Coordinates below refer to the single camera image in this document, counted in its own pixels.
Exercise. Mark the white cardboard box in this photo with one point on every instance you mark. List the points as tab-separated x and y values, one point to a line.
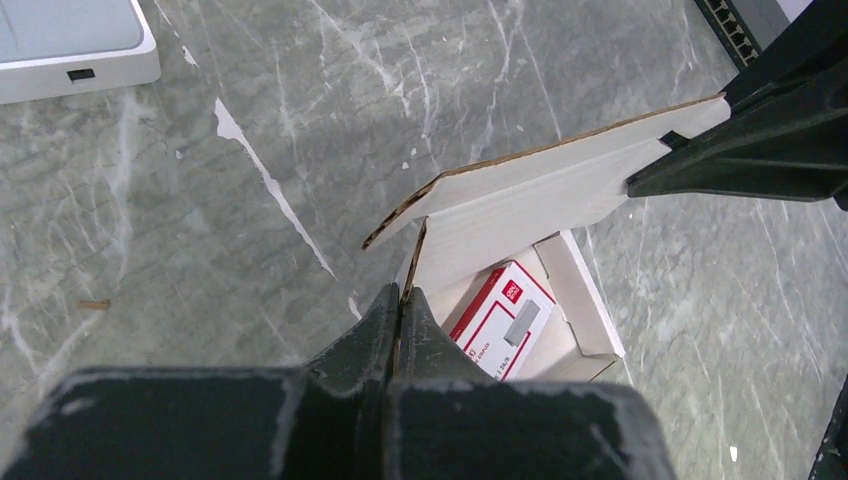
525	207

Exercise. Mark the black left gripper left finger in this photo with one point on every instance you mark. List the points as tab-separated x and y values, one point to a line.
320	420

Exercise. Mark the red white small card box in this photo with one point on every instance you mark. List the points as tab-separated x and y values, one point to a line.
504	320

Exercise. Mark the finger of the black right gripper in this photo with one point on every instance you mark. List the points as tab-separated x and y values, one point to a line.
815	40
786	139

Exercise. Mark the clear white plastic case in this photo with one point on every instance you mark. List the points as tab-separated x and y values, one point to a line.
58	48

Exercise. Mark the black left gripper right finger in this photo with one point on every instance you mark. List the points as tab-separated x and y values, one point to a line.
458	427

